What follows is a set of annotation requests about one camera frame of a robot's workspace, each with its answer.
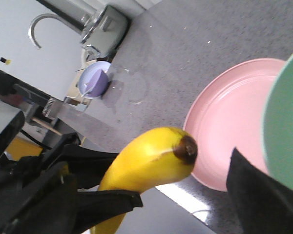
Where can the green bowl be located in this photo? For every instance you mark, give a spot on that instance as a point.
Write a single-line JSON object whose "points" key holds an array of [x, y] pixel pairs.
{"points": [[277, 127]]}

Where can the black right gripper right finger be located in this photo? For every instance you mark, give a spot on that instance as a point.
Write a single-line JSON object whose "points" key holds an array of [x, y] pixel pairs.
{"points": [[263, 205]]}

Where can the chrome faucet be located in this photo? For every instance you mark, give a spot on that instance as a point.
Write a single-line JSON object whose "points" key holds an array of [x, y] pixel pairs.
{"points": [[37, 26]]}

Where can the pink plate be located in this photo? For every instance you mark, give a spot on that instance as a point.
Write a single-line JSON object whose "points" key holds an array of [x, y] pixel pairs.
{"points": [[227, 115]]}

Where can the yellow banana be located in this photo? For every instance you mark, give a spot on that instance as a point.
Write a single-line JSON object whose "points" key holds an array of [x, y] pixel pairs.
{"points": [[159, 156]]}

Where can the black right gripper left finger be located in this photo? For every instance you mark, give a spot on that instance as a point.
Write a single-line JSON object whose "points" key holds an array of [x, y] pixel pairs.
{"points": [[50, 193]]}

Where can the shiny metal kettle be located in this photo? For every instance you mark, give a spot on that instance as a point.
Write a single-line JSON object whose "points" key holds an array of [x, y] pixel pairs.
{"points": [[104, 31]]}

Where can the purple bowl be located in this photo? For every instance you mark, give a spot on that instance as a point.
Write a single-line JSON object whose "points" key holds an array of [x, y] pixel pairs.
{"points": [[94, 81]]}

